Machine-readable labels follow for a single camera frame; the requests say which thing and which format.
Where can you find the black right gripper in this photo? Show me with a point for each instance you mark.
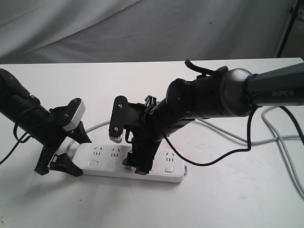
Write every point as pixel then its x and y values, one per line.
pixel 146 134

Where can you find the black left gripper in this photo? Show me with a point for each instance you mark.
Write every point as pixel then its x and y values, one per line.
pixel 50 133

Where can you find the white five-outlet power strip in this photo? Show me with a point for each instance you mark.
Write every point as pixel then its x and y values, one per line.
pixel 107 161

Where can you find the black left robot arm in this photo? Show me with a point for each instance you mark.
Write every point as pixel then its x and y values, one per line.
pixel 17 104

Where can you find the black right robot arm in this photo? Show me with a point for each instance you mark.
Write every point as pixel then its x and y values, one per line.
pixel 213 94

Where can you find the grey backdrop cloth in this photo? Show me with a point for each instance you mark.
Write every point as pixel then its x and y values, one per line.
pixel 88 31

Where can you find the black tripod stand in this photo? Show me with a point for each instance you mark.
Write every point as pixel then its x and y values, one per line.
pixel 294 13

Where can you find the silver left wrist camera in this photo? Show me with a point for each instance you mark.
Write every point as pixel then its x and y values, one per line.
pixel 73 114

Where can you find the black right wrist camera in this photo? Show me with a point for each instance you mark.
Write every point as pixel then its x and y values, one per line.
pixel 118 118

